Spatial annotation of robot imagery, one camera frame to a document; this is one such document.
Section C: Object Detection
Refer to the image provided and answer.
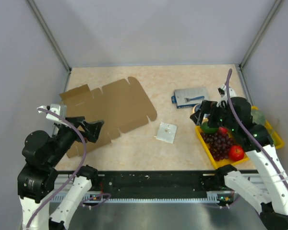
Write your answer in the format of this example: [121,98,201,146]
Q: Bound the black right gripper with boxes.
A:
[190,100,236,132]

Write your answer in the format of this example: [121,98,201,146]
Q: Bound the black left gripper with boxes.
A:
[47,115,104,165]

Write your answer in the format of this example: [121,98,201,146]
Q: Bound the brown cardboard box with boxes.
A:
[60,77,157,153]

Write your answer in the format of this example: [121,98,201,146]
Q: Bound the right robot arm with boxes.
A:
[190,97,288,230]

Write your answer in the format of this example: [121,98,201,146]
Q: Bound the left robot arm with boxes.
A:
[17,116,104,230]

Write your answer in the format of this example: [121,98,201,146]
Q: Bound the green avocado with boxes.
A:
[200,121,219,134]

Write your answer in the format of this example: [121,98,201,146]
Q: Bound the red fruit behind avocado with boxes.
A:
[218,127,228,134]

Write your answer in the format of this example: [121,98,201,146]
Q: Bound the razor blister pack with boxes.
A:
[171,87,209,109]

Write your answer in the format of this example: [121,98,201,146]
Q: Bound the dark red grape bunch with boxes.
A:
[201,131,235,161]

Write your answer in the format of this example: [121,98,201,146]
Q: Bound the small silver foil packet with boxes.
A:
[156,122,177,144]

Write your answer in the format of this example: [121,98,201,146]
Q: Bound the red apple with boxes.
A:
[228,145,245,161]

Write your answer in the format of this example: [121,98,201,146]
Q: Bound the green melon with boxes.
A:
[251,109,266,126]

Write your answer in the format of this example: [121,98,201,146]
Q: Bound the yellow plastic tray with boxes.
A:
[195,105,285,170]

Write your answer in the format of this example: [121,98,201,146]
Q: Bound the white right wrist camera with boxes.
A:
[218,84,237,98]

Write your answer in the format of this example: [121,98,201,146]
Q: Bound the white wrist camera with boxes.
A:
[37,103,67,122]
[218,84,237,98]

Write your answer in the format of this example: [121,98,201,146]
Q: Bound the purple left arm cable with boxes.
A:
[26,107,111,228]

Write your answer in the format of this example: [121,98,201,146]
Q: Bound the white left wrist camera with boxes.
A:
[37,103,67,122]

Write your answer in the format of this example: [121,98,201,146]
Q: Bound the aluminium frame post right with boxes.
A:
[239,0,285,71]

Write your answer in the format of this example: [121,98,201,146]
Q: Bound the aluminium frame post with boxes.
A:
[239,0,285,71]
[26,0,71,73]

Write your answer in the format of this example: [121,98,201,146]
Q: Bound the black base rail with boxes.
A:
[57,170,264,199]

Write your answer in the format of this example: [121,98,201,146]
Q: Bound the aluminium frame post left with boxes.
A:
[26,0,71,73]

